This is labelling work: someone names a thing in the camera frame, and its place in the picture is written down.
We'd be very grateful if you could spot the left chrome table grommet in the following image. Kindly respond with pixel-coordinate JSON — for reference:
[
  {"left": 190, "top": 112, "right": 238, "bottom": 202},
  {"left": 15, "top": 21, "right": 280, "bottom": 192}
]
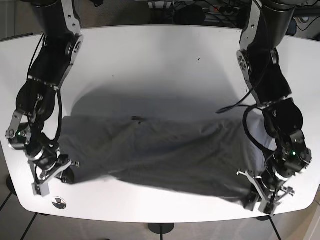
[{"left": 51, "top": 196, "right": 67, "bottom": 210}]

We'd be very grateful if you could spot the grey T-shirt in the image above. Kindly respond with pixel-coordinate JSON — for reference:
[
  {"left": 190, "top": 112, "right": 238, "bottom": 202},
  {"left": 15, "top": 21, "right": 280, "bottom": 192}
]
[{"left": 58, "top": 115, "right": 265, "bottom": 204}]

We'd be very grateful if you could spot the front black table foot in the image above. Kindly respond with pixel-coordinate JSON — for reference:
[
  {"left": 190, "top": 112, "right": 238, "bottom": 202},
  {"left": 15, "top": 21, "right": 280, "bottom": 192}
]
[{"left": 147, "top": 223, "right": 175, "bottom": 235}]

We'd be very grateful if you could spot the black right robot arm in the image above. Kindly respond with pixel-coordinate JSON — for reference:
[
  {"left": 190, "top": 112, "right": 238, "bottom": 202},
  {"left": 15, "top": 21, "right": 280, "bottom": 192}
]
[{"left": 5, "top": 0, "right": 84, "bottom": 197}]

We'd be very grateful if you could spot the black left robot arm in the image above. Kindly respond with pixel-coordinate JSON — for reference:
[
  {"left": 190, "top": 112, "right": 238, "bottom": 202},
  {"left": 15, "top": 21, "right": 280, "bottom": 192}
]
[{"left": 237, "top": 0, "right": 312, "bottom": 216}]

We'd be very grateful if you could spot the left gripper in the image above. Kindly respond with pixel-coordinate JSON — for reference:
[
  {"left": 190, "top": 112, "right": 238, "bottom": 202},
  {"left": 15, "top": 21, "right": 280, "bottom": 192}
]
[{"left": 236, "top": 170, "right": 295, "bottom": 217}]

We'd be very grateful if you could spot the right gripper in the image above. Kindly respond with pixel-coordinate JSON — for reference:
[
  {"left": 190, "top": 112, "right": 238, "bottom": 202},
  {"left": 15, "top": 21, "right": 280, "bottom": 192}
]
[{"left": 31, "top": 154, "right": 81, "bottom": 197}]

